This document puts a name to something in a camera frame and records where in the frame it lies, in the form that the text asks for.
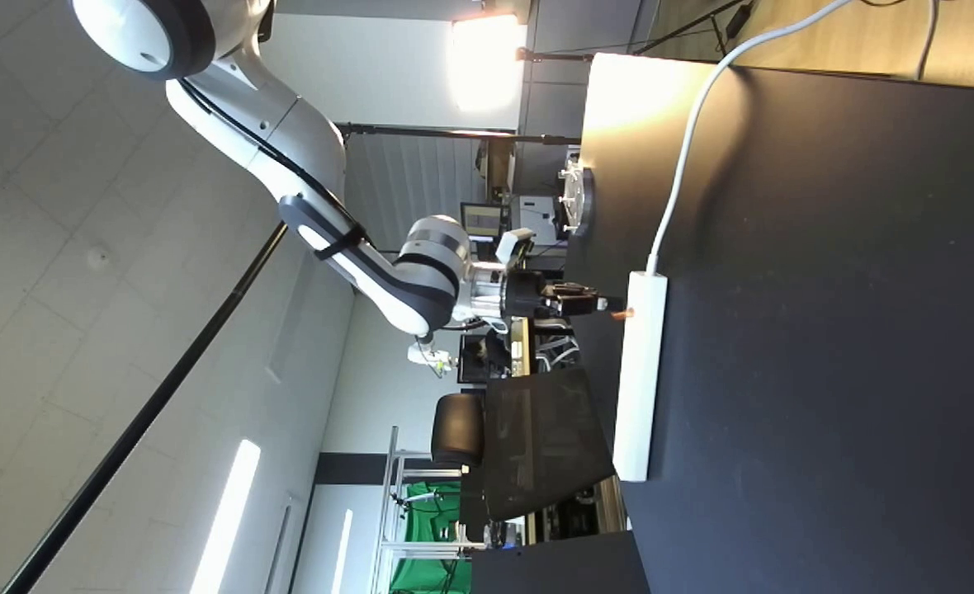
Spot round clear white container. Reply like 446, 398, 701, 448
558, 152, 601, 244

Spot white power strip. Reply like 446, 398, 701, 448
612, 268, 675, 485

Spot long black ceiling rail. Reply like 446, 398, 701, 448
0, 218, 297, 594

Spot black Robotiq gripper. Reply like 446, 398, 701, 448
500, 272, 627, 324

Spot black office chair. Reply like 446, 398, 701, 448
428, 366, 621, 545

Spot white box device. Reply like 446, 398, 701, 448
512, 190, 568, 244

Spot long ceiling light strip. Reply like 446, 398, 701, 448
186, 435, 269, 594

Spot grey metal rack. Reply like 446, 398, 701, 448
369, 424, 479, 594

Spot white power strip cable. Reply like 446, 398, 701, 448
645, 0, 851, 277

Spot thin black cable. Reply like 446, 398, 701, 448
910, 0, 947, 84

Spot small computer monitor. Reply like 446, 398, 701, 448
459, 196, 512, 239

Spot green storage bins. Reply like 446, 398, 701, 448
387, 474, 469, 594

